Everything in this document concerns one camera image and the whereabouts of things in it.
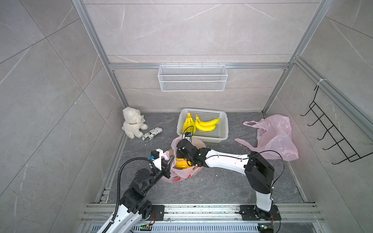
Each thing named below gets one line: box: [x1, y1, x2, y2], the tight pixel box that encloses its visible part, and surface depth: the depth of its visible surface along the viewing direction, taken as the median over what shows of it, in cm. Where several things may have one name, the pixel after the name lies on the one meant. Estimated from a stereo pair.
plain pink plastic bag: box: [234, 114, 299, 162], surface depth 90 cm
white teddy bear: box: [121, 106, 149, 139], surface depth 99 cm
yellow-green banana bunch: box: [182, 112, 197, 134], surface depth 106 cm
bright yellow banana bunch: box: [194, 114, 221, 132], surface depth 106 cm
